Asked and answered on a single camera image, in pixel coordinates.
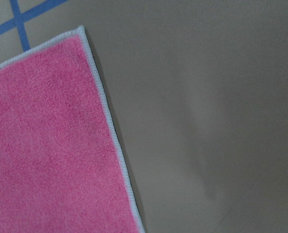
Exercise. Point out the pink and grey towel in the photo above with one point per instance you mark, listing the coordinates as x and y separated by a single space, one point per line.
62 169

